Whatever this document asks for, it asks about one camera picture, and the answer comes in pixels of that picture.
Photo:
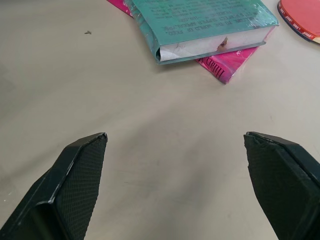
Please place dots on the red table tennis paddle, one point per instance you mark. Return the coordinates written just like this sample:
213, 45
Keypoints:
300, 17

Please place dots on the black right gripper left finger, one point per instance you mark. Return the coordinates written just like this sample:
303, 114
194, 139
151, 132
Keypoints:
75, 180

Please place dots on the pink paperback book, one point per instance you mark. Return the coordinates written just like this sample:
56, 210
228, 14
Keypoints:
225, 62

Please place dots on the teal hardcover book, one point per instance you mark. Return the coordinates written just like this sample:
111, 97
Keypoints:
200, 22

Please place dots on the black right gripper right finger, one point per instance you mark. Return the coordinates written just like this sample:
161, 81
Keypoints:
282, 180

